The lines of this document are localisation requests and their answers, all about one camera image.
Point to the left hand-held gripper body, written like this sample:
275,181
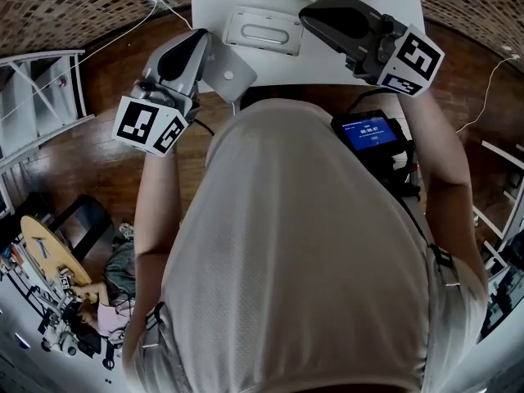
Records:
135,123

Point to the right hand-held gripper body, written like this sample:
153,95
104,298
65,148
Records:
344,19

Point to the grey square plate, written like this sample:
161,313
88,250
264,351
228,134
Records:
233,84

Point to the person's left forearm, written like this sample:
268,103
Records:
157,203

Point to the person's right forearm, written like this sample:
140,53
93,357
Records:
434,137

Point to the white metal rack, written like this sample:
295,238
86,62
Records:
57,105

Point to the person's patterned shoe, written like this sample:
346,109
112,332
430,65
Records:
127,229

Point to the black device with blue screen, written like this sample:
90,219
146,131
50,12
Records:
368,135

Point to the person's gray trouser leg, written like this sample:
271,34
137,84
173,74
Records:
120,268

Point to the round wooden table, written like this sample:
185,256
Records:
61,256

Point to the black chest equipment pack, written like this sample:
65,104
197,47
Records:
397,170

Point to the person's beige shirt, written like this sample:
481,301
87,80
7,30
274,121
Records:
294,240

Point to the white robot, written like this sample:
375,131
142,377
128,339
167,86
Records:
61,342

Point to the white wall plug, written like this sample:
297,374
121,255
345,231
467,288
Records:
511,52

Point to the white frame shelf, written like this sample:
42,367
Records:
497,150

